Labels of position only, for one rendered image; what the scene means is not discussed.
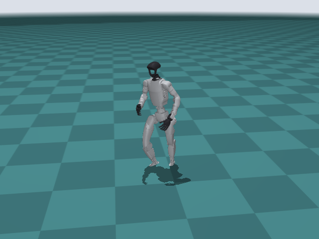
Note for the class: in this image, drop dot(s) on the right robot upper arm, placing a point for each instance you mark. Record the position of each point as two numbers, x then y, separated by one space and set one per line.
145 89

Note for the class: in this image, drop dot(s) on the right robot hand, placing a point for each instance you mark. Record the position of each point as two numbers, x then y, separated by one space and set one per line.
138 108

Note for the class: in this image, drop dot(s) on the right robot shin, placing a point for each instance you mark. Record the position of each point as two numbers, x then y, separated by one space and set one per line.
151 155

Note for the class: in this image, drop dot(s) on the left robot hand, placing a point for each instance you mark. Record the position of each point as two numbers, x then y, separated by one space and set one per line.
166 123

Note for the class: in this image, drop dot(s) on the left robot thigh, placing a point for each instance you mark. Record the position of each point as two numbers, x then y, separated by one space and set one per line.
170 132

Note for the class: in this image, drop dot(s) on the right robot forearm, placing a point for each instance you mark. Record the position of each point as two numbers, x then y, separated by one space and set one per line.
141 101

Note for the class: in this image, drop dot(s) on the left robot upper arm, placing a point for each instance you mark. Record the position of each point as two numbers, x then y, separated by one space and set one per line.
168 86

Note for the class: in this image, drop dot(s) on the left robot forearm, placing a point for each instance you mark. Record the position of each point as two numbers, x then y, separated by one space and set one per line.
175 107

